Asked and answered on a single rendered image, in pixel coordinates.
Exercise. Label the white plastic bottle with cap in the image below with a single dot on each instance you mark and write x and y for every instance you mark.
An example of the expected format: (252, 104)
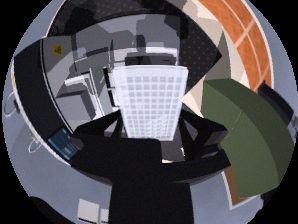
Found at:
(34, 137)

